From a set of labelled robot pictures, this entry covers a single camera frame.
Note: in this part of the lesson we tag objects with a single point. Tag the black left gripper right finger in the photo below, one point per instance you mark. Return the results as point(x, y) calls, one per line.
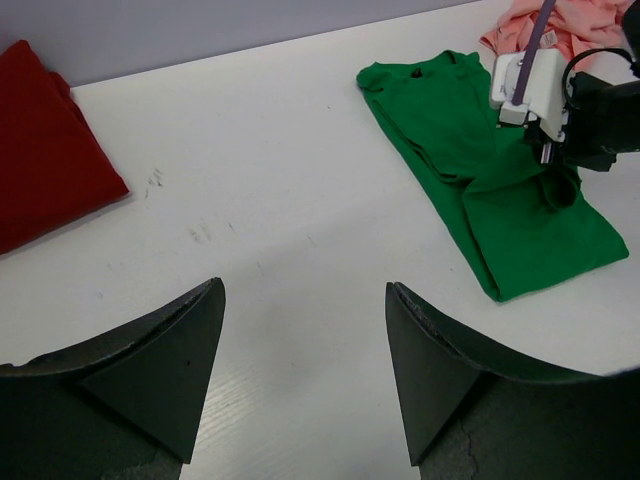
point(473, 408)

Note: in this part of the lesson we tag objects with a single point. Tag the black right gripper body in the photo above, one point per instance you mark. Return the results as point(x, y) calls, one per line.
point(604, 124)

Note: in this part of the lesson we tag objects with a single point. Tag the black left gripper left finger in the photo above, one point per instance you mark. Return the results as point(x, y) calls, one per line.
point(125, 404)

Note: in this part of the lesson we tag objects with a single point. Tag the green t-shirt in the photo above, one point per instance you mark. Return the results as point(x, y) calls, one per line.
point(521, 226)

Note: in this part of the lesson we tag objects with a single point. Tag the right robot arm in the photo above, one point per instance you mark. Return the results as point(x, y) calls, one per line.
point(630, 53)

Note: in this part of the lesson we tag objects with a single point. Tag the pink crumpled t-shirt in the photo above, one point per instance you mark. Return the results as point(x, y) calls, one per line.
point(573, 26)

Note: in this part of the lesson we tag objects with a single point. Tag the red folded t-shirt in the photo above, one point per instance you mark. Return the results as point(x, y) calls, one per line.
point(53, 170)

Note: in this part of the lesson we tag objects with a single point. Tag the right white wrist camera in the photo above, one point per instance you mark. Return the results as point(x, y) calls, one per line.
point(543, 100)

